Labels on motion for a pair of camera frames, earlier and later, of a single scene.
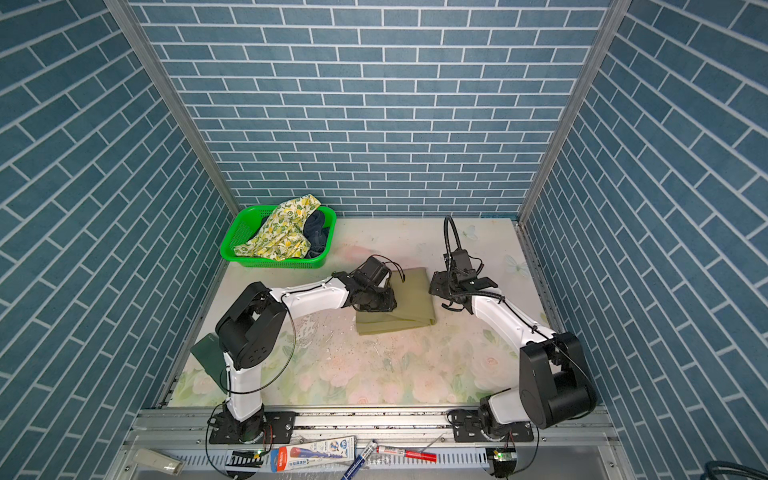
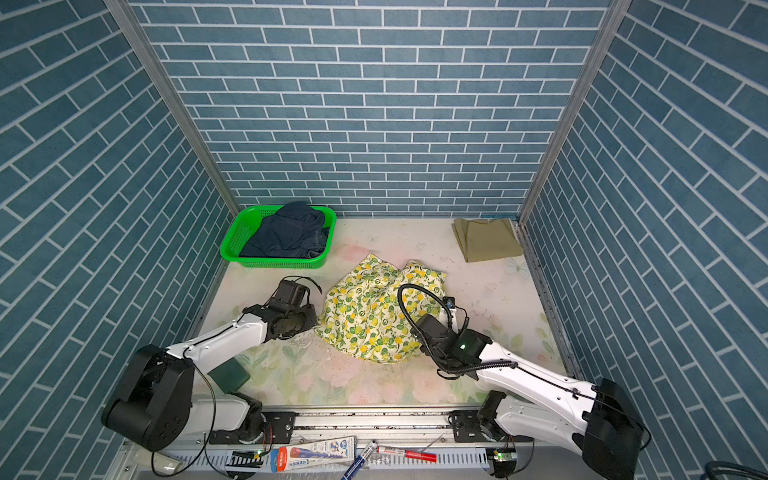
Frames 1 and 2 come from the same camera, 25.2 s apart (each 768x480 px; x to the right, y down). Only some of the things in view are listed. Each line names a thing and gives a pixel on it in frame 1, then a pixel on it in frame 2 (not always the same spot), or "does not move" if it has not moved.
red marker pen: (413, 454) does not move
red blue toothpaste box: (313, 452) does not move
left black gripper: (388, 304) -> (312, 319)
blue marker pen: (358, 462) does not move
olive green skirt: (412, 291) -> (485, 239)
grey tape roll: (158, 461) does not move
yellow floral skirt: (283, 236) -> (361, 315)
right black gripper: (436, 284) -> (459, 334)
